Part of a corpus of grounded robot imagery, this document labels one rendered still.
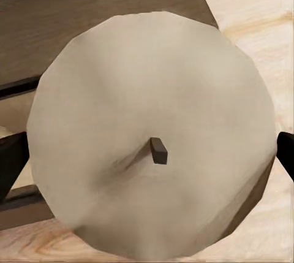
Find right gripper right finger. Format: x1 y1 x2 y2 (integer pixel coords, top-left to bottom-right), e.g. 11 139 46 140
276 131 294 181

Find pillar candle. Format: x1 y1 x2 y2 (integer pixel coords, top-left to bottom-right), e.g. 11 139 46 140
26 11 277 263

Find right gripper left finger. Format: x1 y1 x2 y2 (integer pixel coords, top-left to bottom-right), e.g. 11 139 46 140
0 132 30 205

